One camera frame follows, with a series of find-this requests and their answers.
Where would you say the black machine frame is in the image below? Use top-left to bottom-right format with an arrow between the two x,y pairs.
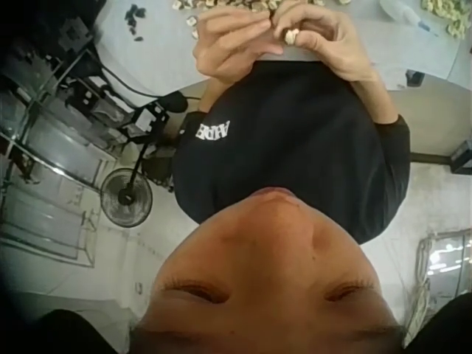
0,0 -> 103,95

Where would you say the row of beige pieces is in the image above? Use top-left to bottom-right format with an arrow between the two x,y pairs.
172,0 -> 327,13

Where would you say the heap of pale yellow pieces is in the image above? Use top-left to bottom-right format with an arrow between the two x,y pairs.
420,0 -> 472,39

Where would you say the glass display cabinet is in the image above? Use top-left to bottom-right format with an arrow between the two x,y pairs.
0,66 -> 125,268

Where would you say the black box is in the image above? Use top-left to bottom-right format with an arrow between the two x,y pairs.
448,139 -> 472,175

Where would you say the person's right hand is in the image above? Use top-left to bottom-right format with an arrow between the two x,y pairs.
274,4 -> 381,83

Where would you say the group of dark small pieces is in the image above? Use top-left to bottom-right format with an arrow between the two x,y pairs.
123,2 -> 149,42

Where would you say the glass case with metal frame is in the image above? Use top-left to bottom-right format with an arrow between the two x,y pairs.
414,227 -> 472,335

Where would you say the black cable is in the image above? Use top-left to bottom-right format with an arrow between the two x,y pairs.
96,60 -> 202,114

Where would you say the black floor fan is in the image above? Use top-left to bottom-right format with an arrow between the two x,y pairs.
100,143 -> 155,228

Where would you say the person's left hand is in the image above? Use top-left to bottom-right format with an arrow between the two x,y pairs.
192,7 -> 285,86

